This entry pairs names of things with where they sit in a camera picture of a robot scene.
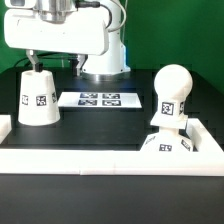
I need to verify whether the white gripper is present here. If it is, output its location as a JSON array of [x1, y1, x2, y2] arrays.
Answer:
[[4, 0, 109, 76]]

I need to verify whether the white lamp shade cone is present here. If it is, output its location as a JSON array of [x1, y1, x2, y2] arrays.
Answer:
[[18, 70, 60, 126]]

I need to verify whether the white lamp bulb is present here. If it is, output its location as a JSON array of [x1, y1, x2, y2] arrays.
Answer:
[[154, 64, 193, 116]]

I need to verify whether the white lamp base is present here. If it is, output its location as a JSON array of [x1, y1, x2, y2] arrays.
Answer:
[[140, 112, 193, 153]]

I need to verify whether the white marker plate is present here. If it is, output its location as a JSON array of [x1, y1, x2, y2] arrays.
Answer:
[[58, 92, 141, 108]]

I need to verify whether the black cable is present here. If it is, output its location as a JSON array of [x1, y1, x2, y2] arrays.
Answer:
[[13, 56, 81, 69]]

